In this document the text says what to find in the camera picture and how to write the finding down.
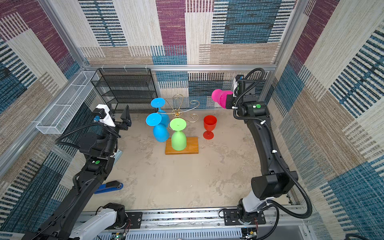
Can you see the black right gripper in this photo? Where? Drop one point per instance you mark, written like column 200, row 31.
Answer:
column 235, row 98

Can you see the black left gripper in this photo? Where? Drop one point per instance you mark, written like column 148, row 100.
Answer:
column 123, row 125

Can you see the magenta wine glass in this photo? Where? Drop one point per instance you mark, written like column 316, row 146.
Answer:
column 220, row 97

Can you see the red wine glass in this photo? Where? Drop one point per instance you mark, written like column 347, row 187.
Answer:
column 209, row 125

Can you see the blue wine glass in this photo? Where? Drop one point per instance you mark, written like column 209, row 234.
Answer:
column 160, row 132
column 158, row 103

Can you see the blue wine glass front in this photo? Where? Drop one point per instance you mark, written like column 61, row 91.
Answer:
column 160, row 132

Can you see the green wine glass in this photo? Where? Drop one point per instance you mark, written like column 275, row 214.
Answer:
column 178, row 139

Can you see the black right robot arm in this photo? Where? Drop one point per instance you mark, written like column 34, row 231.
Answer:
column 276, row 178

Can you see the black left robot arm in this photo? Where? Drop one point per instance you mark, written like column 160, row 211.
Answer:
column 98, row 142

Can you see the wooden rack base board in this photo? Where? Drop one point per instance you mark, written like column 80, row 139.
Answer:
column 191, row 148

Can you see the light blue stapler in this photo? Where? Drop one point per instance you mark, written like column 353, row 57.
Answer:
column 117, row 156

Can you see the blue black stapler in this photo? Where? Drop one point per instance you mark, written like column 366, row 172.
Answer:
column 109, row 187

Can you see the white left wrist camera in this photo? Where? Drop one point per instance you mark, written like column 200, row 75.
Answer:
column 100, row 113

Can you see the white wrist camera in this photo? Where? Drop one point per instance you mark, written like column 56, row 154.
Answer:
column 241, row 84
column 100, row 113

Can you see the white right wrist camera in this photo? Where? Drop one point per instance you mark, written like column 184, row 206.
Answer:
column 241, row 84

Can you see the black mesh wall shelf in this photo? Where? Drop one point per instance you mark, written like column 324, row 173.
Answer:
column 132, row 87

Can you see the gold wire glass rack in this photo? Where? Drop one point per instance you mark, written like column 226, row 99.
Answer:
column 178, row 111

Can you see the white mesh wall basket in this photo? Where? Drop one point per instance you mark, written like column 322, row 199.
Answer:
column 59, row 116

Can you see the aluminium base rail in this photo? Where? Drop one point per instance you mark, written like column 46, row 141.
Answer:
column 192, row 224

